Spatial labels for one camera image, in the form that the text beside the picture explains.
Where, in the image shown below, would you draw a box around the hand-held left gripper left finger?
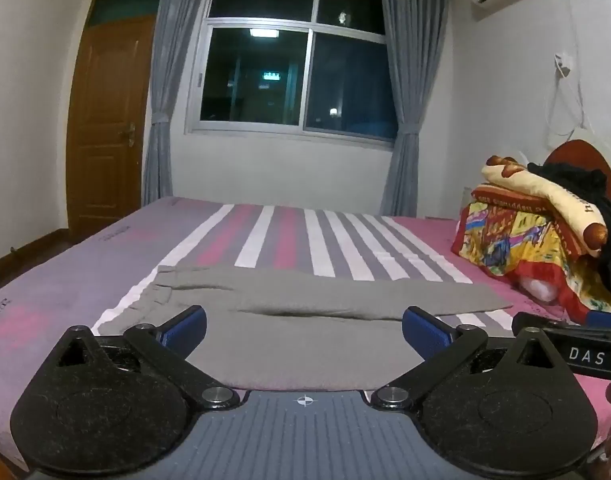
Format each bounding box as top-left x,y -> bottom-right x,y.
57,304 -> 241,411

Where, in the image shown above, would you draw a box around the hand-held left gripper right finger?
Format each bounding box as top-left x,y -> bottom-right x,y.
370,304 -> 560,411

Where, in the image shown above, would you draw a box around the grey pants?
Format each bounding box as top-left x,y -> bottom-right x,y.
100,265 -> 515,392

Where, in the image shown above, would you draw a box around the pink pillow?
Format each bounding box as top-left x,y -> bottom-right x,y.
516,275 -> 559,303

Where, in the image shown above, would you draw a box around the colourful printed blanket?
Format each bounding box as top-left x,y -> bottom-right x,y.
449,184 -> 611,313

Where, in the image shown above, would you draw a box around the black garment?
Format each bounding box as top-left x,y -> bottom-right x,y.
527,161 -> 611,298

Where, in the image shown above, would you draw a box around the bed with striped sheet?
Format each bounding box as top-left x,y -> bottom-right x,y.
0,196 -> 611,473

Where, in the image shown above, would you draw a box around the cream printed blanket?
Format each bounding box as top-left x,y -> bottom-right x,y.
480,155 -> 609,257

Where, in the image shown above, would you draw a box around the red wooden headboard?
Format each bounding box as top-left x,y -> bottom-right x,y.
543,139 -> 611,211

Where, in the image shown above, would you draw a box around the wooden door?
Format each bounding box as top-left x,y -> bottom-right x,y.
66,0 -> 165,245

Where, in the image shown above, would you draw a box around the grey curtain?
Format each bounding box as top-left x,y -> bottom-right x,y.
142,0 -> 215,206
375,0 -> 455,218

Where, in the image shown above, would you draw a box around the sliding glass window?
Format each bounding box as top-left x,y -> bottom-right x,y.
184,0 -> 399,148

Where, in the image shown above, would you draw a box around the white cable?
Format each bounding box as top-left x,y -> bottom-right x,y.
543,62 -> 593,148

